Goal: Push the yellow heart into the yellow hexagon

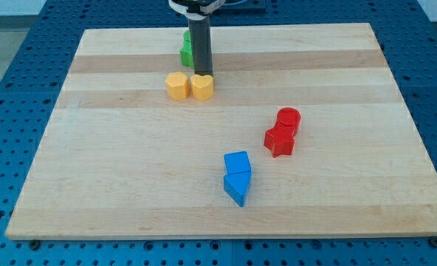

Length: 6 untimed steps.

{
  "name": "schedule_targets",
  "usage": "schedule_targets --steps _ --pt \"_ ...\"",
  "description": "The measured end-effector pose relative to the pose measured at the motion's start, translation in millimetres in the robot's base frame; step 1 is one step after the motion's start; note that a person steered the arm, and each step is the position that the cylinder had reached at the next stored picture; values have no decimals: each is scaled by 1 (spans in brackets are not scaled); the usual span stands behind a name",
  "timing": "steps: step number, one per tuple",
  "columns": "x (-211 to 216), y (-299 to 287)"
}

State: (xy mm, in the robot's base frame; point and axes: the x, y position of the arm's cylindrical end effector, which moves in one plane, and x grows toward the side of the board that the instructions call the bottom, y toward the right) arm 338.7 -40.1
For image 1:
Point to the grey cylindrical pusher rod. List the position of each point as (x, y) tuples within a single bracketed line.
[(201, 47)]

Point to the yellow hexagon block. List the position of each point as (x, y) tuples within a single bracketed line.
[(177, 86)]

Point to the blue cube block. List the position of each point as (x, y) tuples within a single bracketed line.
[(237, 162)]

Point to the green block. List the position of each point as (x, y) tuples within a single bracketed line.
[(186, 54)]

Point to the blue triangle block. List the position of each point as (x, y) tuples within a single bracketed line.
[(237, 186)]

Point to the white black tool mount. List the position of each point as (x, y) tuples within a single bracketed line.
[(195, 9)]

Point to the yellow heart block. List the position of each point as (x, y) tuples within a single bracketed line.
[(202, 86)]

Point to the red cylinder block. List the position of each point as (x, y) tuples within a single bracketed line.
[(288, 121)]

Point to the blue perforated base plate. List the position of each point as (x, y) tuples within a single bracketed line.
[(34, 79)]

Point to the wooden board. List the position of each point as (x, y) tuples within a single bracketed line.
[(121, 160)]

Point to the red star block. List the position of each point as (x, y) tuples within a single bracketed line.
[(280, 141)]

